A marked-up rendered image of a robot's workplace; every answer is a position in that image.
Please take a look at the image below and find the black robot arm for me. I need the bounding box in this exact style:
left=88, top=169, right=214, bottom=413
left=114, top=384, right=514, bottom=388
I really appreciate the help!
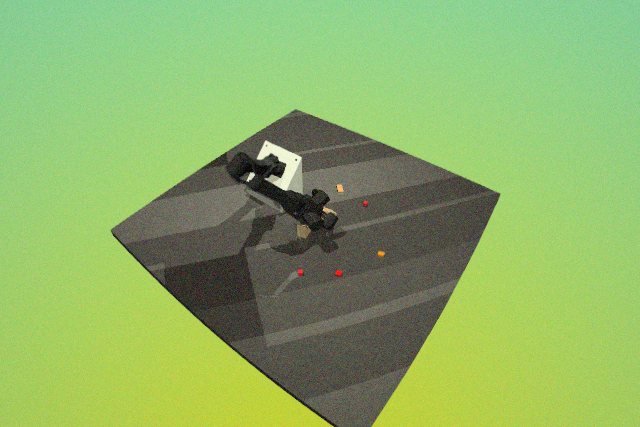
left=226, top=152, right=330, bottom=232

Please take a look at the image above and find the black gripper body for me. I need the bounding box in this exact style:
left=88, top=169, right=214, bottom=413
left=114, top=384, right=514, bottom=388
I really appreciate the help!
left=303, top=194, right=338, bottom=231

